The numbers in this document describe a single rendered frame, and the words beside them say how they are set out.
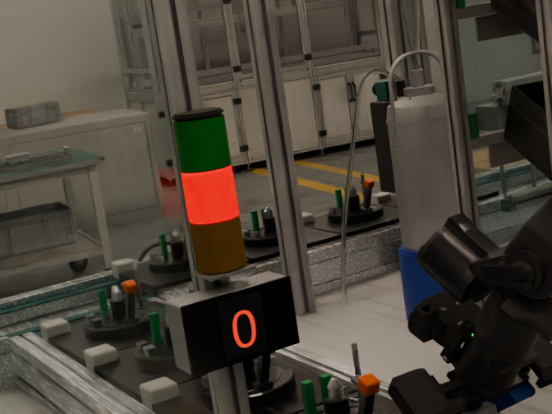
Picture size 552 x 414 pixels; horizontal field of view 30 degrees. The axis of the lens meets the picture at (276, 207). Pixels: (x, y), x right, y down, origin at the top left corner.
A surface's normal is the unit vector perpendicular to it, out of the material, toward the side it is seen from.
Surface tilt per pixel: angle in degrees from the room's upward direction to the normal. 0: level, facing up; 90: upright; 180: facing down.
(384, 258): 90
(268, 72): 90
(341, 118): 90
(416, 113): 79
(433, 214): 90
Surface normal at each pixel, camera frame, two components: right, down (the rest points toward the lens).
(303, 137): 0.37, 0.12
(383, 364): -0.15, -0.97
